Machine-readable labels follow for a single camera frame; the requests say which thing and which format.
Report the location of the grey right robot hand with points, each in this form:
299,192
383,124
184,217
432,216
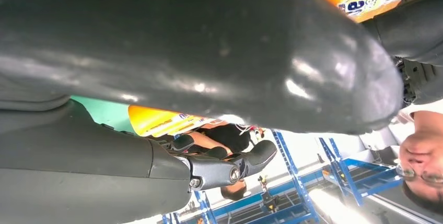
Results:
173,42

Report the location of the person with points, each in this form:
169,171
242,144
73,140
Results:
422,146
228,137

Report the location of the blue steel shelving rack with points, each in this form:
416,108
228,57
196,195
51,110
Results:
291,167
204,208

